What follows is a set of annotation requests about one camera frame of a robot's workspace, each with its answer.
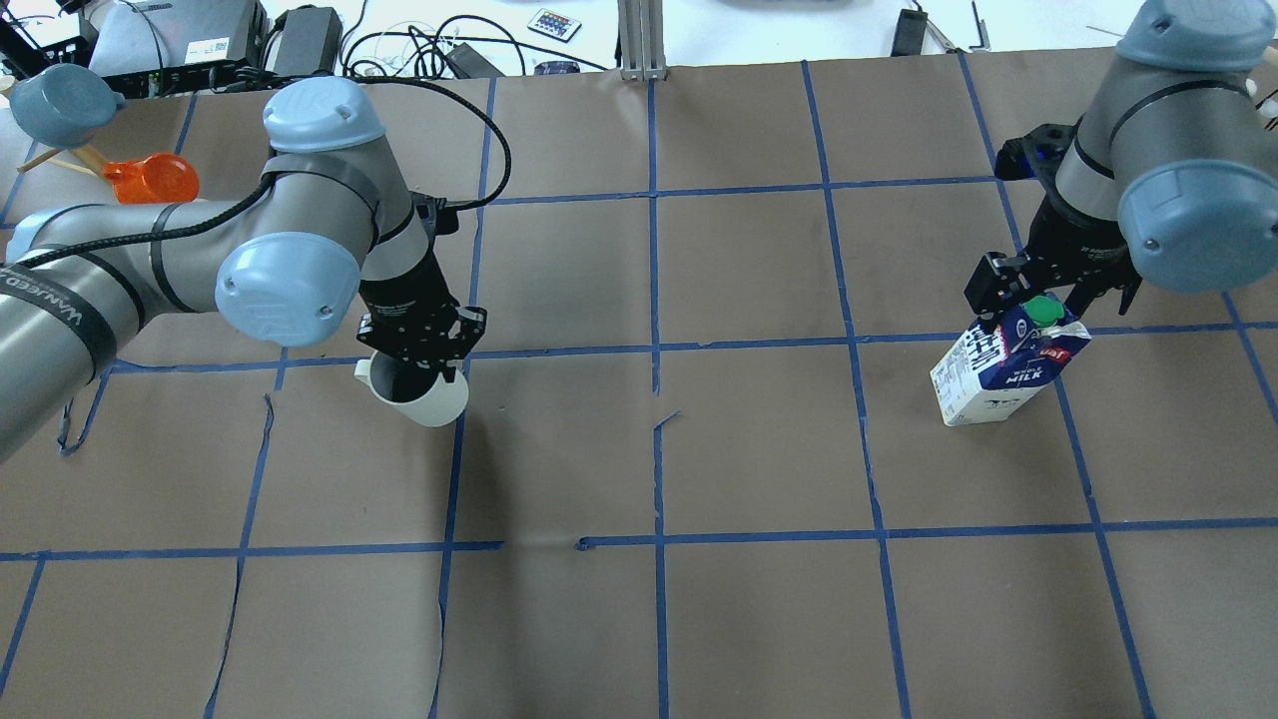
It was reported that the white ribbed mug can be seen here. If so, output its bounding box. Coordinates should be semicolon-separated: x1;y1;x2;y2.
354;354;470;427

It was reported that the allen key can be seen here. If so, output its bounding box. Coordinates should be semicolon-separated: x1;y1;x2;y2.
967;0;993;54

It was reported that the wooden mug tree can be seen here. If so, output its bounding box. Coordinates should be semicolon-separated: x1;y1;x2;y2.
0;77;111;186

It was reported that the blue cup on tree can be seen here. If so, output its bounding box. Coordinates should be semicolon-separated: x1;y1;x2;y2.
8;63;125;149

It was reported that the blue white milk carton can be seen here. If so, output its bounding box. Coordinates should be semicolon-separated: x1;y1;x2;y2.
930;292;1091;427

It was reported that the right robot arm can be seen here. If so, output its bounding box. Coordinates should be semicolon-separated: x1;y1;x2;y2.
964;1;1277;331

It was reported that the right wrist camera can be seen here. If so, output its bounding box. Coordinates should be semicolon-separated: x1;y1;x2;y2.
993;124;1076;183

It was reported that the black power adapter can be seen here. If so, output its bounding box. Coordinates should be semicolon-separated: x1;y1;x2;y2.
889;8;930;56

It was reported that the orange cup on tree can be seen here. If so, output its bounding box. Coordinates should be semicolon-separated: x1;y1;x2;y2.
102;152;201;206

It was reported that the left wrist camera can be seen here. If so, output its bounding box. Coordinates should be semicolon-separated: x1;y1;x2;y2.
412;193;459;238

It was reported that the aluminium frame post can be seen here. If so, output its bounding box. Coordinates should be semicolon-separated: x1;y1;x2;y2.
616;0;668;82

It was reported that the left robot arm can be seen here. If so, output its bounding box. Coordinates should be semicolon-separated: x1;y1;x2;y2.
1;77;487;456

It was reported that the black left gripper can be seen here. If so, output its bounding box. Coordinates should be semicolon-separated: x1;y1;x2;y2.
357;249;487;383

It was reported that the black computer box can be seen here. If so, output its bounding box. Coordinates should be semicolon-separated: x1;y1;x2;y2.
89;1;268;89

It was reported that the small remote control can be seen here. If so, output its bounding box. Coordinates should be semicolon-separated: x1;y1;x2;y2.
527;8;583;43

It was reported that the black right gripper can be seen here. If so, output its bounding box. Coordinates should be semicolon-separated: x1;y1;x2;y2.
964;197;1144;335

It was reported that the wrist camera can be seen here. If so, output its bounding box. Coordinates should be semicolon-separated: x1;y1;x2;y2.
412;193;459;238
993;124;1076;183

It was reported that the black laptop charger brick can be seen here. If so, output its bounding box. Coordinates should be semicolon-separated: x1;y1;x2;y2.
268;6;343;77

